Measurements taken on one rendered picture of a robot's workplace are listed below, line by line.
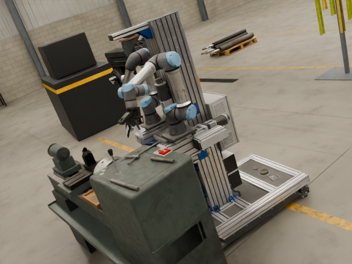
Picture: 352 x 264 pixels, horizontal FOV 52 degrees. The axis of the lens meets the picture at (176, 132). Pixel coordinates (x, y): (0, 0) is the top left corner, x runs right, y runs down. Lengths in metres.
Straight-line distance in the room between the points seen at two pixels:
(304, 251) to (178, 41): 1.98
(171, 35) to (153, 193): 1.38
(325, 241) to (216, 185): 1.02
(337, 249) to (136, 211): 1.77
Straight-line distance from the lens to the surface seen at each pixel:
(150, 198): 2.11
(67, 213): 3.82
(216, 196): 3.47
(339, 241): 3.32
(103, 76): 7.57
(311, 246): 3.29
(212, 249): 2.56
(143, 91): 2.40
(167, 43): 2.98
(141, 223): 2.14
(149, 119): 3.31
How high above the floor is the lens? 2.21
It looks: 21 degrees down
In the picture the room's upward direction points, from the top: 19 degrees counter-clockwise
